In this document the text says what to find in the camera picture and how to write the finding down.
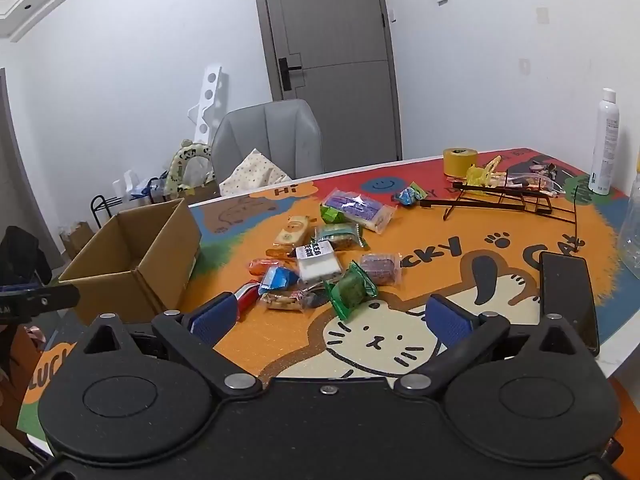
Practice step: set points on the blue green candy packet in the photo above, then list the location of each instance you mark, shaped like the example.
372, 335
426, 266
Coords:
410, 195

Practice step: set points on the green pastry packet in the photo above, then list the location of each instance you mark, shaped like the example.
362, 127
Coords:
350, 291

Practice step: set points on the blue and white bags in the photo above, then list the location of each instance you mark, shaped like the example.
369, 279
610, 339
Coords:
150, 189

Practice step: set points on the cream dotted cushion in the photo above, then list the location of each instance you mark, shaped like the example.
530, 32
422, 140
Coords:
252, 172

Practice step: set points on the panda print neck pillow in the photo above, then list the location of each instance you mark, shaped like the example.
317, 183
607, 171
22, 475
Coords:
180, 162

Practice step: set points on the small green packet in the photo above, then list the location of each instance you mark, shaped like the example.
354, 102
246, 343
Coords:
330, 216

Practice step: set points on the green and white cake packet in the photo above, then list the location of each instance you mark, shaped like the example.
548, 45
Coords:
336, 236

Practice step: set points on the cartoon cat table mat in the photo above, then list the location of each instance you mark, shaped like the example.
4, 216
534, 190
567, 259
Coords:
425, 260

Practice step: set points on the beige cookie packet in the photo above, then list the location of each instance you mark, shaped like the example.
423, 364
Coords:
292, 231

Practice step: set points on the yellow plastic clip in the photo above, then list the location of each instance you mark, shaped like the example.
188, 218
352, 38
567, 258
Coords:
479, 174

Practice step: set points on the white spray bottle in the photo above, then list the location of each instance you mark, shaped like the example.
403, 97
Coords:
605, 145

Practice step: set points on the clear bag of small parts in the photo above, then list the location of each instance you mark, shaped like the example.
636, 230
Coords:
535, 180

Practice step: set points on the black smartphone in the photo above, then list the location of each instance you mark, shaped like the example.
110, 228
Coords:
567, 295

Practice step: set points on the white wall plate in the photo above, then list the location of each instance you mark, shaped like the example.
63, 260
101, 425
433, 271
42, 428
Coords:
542, 14
525, 65

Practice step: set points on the white rack with round holes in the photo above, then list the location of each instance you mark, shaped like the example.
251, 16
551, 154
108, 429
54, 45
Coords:
207, 100

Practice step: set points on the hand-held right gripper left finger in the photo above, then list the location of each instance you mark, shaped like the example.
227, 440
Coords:
215, 317

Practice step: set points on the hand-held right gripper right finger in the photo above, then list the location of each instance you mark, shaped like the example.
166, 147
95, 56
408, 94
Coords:
450, 322

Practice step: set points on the purple brown cake packet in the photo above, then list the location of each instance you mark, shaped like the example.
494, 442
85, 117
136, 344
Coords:
380, 267

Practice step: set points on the red packet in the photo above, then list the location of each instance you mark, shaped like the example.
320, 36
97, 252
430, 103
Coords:
248, 299

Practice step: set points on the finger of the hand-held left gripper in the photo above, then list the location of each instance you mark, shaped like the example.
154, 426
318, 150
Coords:
50, 299

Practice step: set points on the purple wafer packet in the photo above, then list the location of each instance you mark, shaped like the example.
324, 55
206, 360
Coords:
357, 208

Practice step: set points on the black shoe rack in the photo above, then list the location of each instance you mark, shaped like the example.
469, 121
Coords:
93, 208

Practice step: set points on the black jacket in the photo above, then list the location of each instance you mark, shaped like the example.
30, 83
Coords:
20, 252

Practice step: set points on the yellow tape roll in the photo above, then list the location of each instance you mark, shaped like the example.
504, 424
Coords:
457, 165

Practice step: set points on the taped cardboard box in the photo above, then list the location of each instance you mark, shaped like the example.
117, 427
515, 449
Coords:
202, 192

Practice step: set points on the brown cardboard box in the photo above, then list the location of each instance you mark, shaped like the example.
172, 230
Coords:
165, 255

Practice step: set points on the grey door with black lock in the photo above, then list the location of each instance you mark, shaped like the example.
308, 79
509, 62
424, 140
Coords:
330, 20

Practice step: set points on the grey padded chair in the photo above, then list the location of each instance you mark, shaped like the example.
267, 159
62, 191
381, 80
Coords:
280, 135

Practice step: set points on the white rice cake packet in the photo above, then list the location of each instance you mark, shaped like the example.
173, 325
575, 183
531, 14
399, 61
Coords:
317, 265

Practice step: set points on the orange packet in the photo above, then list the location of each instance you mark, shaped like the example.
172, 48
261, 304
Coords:
262, 266

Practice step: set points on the clear packet brown pieces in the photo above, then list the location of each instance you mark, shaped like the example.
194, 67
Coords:
282, 301

